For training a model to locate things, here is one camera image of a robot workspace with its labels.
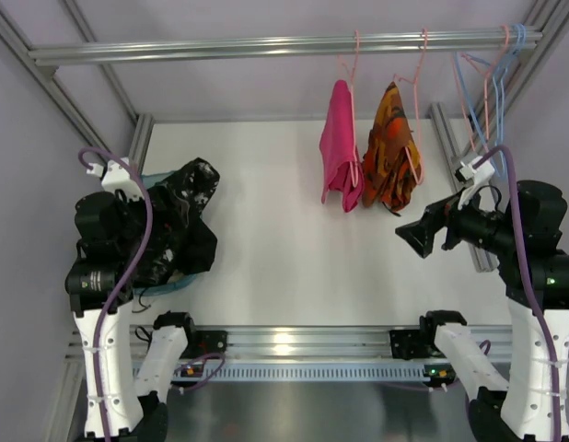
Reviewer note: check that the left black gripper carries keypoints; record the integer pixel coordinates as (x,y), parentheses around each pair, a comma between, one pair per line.
(140,212)

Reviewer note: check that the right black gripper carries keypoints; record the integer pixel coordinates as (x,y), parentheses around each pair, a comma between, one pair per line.
(440,224)

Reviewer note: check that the orange camouflage trousers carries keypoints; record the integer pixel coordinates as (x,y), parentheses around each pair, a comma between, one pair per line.
(392,164)

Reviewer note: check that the pink trousers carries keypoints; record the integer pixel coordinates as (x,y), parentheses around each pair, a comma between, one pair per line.
(342,170)

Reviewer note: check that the pink wire hanger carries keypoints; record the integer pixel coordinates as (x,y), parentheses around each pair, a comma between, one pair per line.
(415,106)
(350,72)

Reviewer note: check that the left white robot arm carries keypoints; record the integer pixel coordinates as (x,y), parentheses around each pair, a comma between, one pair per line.
(123,403)

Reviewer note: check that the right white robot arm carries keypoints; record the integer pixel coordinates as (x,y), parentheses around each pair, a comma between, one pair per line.
(528,405)

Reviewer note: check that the black white patterned garment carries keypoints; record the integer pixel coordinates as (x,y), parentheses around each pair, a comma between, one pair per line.
(193,186)

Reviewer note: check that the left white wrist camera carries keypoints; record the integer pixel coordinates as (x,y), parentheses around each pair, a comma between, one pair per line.
(116,179)

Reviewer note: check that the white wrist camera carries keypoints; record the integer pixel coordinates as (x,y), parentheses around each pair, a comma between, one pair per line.
(116,179)
(473,177)

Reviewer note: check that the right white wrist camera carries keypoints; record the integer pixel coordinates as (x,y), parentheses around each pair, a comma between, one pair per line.
(473,177)

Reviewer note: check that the left aluminium frame post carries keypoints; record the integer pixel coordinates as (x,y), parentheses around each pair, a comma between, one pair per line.
(13,37)

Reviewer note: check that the aluminium frame post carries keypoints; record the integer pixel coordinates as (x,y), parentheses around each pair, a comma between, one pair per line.
(13,37)
(552,19)

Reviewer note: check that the slotted grey cable duct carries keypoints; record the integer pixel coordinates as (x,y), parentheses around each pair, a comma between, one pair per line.
(380,371)

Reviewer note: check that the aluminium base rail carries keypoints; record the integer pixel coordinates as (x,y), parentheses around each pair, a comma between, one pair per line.
(327,343)

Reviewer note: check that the aluminium hanging rail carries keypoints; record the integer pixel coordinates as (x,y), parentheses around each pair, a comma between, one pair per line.
(245,48)

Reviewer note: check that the right aluminium frame post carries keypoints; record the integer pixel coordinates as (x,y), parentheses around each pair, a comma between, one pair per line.
(552,19)

